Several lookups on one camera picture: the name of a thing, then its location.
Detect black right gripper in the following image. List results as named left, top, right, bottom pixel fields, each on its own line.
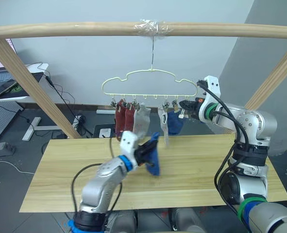
left=179, top=100, right=203, bottom=120

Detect white floor cable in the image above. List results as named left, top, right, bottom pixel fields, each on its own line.
left=0, top=159, right=35, bottom=176

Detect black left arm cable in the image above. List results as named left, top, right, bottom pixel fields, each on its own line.
left=71, top=136, right=123, bottom=220

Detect blue sock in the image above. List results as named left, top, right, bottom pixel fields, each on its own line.
left=144, top=132, right=162, bottom=176
left=167, top=110, right=185, bottom=136

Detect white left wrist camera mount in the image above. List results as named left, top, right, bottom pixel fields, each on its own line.
left=119, top=131, right=139, bottom=168

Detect clear tape wrap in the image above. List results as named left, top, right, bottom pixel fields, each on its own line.
left=133, top=18, right=175, bottom=39

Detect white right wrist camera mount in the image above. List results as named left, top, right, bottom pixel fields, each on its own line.
left=197, top=75, right=223, bottom=122

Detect red sock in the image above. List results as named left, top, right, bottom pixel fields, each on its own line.
left=115, top=99, right=127, bottom=137
left=124, top=102, right=135, bottom=133

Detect black floor cables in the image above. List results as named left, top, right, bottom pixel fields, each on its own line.
left=26, top=61, right=94, bottom=139

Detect white grey sock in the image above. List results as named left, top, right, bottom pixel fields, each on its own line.
left=133, top=102, right=152, bottom=140
left=157, top=106, right=170, bottom=147

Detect grey perforated board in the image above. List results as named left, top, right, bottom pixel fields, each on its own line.
left=0, top=100, right=24, bottom=145

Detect red grey tool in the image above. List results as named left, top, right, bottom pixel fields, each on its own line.
left=0, top=141, right=17, bottom=158

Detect dark grey rounded shape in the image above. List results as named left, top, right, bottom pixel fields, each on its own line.
left=170, top=207, right=207, bottom=233
left=105, top=209, right=138, bottom=233

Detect white desk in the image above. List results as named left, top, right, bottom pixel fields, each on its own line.
left=0, top=62, right=50, bottom=142

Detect black floor box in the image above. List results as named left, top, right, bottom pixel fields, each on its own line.
left=93, top=123, right=118, bottom=139

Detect smartphone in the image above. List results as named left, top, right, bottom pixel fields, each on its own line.
left=0, top=81, right=16, bottom=99

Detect wooden rack leg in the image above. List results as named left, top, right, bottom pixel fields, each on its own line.
left=0, top=21, right=82, bottom=139
left=224, top=39, right=287, bottom=134

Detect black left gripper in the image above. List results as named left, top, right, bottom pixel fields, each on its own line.
left=134, top=140, right=158, bottom=168

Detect wooden rack crossbar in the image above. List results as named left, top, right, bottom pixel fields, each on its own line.
left=0, top=20, right=287, bottom=40

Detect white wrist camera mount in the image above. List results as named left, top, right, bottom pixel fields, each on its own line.
left=119, top=131, right=139, bottom=168
left=197, top=75, right=223, bottom=122

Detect black desk mat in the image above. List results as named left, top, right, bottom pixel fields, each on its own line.
left=0, top=71, right=45, bottom=98

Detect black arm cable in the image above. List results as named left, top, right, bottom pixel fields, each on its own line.
left=197, top=79, right=251, bottom=233
left=71, top=136, right=123, bottom=220

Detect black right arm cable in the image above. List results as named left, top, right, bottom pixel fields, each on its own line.
left=197, top=79, right=251, bottom=233

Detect pale yellow clip hanger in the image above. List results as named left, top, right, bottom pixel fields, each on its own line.
left=101, top=35, right=199, bottom=101

